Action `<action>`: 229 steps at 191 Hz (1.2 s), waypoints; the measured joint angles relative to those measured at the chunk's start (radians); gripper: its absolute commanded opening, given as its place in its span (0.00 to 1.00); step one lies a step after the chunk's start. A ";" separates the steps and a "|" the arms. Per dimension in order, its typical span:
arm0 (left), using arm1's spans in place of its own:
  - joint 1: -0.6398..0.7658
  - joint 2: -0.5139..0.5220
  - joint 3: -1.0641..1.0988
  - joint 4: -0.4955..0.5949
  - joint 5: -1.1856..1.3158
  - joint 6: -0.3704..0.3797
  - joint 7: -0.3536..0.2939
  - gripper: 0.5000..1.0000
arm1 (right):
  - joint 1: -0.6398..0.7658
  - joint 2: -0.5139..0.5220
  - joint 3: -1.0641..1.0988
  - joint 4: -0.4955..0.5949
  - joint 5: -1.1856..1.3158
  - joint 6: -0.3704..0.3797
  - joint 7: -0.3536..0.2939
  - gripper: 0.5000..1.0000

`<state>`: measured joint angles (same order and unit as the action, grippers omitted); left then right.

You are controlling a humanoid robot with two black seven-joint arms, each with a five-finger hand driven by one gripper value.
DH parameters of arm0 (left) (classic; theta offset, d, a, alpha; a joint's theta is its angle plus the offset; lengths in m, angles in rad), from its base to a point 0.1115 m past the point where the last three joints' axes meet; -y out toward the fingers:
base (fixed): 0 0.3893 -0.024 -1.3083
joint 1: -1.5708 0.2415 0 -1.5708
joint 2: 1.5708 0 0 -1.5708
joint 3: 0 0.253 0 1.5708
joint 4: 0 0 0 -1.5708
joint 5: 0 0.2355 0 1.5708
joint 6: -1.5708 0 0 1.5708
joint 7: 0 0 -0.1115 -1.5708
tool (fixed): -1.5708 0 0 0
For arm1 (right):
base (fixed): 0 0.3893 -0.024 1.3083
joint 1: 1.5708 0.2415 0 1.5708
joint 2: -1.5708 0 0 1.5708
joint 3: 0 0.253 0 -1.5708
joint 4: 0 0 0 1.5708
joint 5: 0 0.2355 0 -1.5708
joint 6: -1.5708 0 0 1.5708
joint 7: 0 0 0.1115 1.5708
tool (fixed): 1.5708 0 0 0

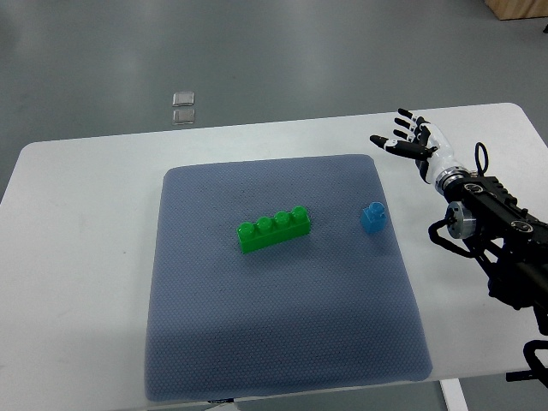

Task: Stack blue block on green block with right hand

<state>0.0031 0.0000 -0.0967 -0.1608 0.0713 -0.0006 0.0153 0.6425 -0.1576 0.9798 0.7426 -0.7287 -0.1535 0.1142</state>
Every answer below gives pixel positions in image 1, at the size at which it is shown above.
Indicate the upper metal floor plate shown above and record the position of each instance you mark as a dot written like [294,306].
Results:
[184,98]

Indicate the small blue block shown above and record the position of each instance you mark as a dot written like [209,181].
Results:
[373,218]

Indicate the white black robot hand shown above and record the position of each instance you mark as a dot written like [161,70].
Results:
[422,141]

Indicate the blue-grey fabric mat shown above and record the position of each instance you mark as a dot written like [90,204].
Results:
[330,309]

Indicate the wooden box corner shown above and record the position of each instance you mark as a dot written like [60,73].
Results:
[506,10]

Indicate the white table leg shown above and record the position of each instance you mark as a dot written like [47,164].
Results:
[453,395]

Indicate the long green block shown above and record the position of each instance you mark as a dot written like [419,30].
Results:
[269,231]

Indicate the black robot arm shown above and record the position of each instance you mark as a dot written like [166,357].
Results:
[484,222]

